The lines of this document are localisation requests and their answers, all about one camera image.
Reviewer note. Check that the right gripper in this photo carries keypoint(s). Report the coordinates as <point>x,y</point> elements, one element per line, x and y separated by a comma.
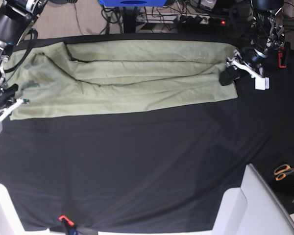
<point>8,93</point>

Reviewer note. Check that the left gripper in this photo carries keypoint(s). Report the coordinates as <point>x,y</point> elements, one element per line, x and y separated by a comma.
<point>252,55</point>

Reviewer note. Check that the light green T-shirt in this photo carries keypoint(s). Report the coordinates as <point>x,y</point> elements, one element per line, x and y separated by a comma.
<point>118,77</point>

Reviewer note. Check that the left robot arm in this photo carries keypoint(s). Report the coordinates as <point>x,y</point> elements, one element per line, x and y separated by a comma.
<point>266,35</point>

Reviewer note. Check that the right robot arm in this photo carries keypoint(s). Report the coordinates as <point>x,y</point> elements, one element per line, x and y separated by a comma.
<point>17,17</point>

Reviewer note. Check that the black power strip red light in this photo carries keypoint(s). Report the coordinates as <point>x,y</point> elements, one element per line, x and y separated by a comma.
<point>220,21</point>

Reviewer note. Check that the red black clamp right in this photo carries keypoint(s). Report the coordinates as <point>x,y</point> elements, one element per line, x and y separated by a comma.
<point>283,55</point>

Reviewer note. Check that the red black clamp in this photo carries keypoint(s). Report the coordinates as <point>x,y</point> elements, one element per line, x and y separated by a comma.
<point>69,227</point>
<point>283,55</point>

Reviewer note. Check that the black table cloth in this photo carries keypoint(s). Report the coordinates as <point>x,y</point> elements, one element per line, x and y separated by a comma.
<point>161,171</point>

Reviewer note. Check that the white bin left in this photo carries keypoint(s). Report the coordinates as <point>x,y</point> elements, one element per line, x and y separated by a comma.
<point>9,221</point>

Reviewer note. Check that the white bin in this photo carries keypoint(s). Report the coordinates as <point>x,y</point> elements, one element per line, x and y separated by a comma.
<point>252,209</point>
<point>9,221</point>

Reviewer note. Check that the blue plastic box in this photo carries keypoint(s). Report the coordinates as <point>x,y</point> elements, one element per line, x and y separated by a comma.
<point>132,3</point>

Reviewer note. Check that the red black clamp bottom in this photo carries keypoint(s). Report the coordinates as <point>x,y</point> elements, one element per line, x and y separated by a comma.
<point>69,227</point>

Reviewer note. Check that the white bin right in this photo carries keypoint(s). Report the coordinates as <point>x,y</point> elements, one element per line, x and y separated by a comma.
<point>252,209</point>

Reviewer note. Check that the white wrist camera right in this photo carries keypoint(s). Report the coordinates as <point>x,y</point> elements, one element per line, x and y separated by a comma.
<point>5,112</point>

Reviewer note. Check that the orange handled scissors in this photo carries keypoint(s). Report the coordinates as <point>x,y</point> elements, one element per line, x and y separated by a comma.
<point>283,171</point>

